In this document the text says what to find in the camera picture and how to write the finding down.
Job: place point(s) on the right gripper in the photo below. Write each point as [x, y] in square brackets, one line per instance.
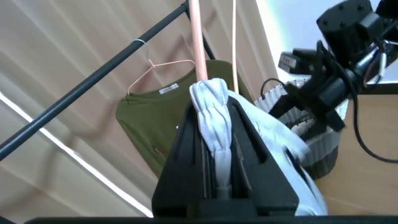
[329, 93]

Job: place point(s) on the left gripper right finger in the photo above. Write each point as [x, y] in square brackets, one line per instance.
[267, 189]

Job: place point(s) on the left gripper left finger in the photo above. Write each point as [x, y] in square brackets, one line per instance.
[177, 180]

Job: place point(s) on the pale grey garment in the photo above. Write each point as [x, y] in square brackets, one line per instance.
[214, 124]

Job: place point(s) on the green printed shirt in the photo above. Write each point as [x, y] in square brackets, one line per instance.
[149, 118]

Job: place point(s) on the pink clothes hanger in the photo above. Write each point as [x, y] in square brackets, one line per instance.
[168, 63]
[198, 37]

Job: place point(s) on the white laundry basket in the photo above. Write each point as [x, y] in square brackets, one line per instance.
[323, 146]

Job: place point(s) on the black clothes rack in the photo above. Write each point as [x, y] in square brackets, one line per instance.
[77, 88]

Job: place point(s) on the beige curtain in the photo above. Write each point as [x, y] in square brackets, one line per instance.
[62, 37]

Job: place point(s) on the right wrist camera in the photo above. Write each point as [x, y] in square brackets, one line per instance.
[295, 62]

